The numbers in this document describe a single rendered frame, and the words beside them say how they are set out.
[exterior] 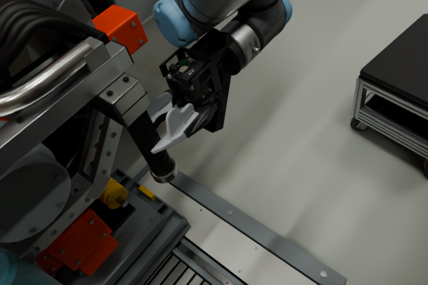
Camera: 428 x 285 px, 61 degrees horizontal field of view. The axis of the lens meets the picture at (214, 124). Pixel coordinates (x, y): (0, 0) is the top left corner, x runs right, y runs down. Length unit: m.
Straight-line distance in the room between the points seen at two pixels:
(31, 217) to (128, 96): 0.23
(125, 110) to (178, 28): 0.13
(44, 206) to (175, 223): 0.73
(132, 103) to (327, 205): 1.03
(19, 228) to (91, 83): 0.23
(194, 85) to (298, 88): 1.25
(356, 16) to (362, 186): 1.03
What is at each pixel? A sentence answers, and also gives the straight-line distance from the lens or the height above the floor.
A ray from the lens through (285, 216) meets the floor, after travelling 1.38.
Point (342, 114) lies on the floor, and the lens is 1.65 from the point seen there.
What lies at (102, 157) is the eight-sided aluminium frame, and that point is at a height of 0.66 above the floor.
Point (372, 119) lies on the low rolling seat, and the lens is 1.46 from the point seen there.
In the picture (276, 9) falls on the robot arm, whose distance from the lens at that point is 0.65.
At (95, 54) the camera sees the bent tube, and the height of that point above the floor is 1.00.
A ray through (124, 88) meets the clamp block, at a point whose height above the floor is 0.95.
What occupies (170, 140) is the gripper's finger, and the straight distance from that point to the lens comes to 0.54.
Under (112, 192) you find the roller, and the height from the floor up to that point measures 0.54.
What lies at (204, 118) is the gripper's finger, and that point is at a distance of 0.55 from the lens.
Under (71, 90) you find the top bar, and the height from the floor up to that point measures 0.98.
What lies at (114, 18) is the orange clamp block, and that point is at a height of 0.88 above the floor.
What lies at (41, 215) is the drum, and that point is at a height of 0.81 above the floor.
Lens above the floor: 1.24
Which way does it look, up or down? 49 degrees down
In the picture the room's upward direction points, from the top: 17 degrees counter-clockwise
